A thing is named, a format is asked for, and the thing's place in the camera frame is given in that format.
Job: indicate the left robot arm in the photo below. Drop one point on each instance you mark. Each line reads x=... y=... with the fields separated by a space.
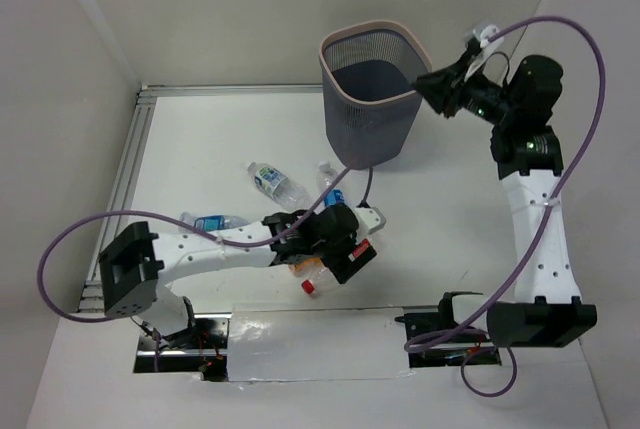
x=137 y=267

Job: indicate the blue label water bottle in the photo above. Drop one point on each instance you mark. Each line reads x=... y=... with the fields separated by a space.
x=325 y=177

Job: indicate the red label water bottle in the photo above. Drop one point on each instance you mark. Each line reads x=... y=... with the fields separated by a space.
x=320 y=282

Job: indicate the orange juice bottle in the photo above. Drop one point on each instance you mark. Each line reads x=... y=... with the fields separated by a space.
x=309 y=265

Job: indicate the grey mesh waste bin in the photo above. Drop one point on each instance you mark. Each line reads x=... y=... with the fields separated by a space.
x=369 y=103

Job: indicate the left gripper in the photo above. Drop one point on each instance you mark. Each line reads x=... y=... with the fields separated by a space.
x=347 y=262

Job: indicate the aluminium frame rail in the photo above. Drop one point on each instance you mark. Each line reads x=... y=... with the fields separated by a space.
x=448 y=223

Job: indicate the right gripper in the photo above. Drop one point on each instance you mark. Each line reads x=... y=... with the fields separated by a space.
x=440 y=87

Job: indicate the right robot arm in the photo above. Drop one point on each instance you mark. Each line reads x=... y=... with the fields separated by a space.
x=547 y=310

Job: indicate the green white label bottle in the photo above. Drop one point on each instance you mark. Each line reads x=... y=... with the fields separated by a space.
x=278 y=187

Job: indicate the crushed blue cap bottle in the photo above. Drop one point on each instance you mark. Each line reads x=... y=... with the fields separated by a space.
x=215 y=222

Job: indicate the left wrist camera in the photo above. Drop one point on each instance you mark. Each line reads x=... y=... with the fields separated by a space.
x=370 y=220

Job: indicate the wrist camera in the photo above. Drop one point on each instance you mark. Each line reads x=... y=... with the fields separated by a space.
x=370 y=220
x=485 y=35

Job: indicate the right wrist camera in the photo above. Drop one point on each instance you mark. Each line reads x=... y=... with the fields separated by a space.
x=485 y=35

